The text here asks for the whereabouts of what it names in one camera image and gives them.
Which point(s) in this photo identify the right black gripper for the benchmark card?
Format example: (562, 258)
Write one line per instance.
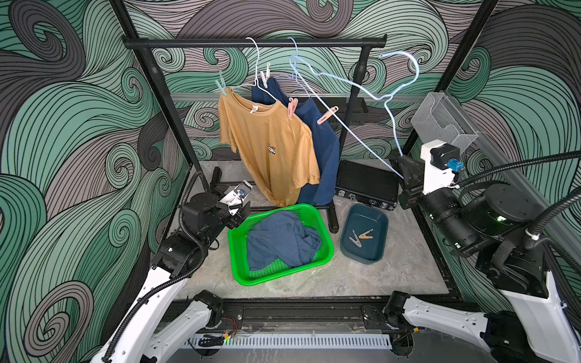
(414, 185)

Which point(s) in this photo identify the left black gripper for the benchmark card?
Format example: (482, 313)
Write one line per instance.
(233, 220)

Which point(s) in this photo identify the light blue t-shirt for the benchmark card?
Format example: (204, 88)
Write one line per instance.
(281, 236)

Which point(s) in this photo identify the tan yellow t-shirt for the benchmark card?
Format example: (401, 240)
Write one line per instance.
(277, 149)

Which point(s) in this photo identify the white grey clothespin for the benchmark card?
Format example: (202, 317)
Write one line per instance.
(355, 239)

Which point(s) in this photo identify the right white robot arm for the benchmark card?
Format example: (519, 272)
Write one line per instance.
(504, 229)

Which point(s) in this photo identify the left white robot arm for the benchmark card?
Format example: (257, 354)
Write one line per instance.
(201, 218)

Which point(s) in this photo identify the black case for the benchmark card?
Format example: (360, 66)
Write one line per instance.
(367, 185)

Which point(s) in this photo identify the green plastic basket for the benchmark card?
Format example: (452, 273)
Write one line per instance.
(238, 241)

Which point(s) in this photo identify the dark teal plastic bin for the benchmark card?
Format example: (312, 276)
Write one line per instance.
(361, 218)

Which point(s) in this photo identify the dark navy t-shirt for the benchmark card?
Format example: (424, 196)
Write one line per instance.
(325, 142)

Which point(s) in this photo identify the pink white clothespin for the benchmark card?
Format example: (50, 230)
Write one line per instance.
(328, 114)

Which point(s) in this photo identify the black clothes rack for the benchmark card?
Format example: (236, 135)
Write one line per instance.
(143, 49)

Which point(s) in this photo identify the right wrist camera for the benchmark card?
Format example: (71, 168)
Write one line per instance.
(442, 166)

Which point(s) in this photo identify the clear mesh wall holder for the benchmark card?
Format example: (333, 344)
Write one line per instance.
(441, 117)

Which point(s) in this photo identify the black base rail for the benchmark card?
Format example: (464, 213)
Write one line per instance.
(249, 315)

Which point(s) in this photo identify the white slotted cable duct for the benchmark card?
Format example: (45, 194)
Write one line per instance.
(306, 341)

